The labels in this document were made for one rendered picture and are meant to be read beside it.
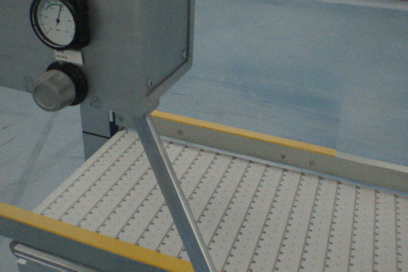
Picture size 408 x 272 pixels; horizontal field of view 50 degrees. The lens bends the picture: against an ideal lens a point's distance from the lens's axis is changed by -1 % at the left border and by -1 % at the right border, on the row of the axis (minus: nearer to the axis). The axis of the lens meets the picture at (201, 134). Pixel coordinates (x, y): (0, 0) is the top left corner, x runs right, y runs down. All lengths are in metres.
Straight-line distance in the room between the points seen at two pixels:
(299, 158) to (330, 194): 0.07
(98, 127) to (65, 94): 0.46
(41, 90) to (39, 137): 2.03
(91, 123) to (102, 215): 0.26
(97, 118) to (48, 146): 1.50
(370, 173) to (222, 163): 0.20
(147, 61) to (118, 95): 0.03
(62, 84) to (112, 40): 0.04
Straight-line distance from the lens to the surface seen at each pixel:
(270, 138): 0.64
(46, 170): 2.08
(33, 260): 0.54
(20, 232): 0.52
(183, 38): 0.36
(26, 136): 2.36
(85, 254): 0.48
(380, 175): 0.64
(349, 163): 0.63
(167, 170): 0.34
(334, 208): 0.60
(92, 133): 0.78
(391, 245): 0.57
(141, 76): 0.30
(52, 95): 0.31
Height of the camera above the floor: 1.16
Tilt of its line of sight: 30 degrees down
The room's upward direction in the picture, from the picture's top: 3 degrees clockwise
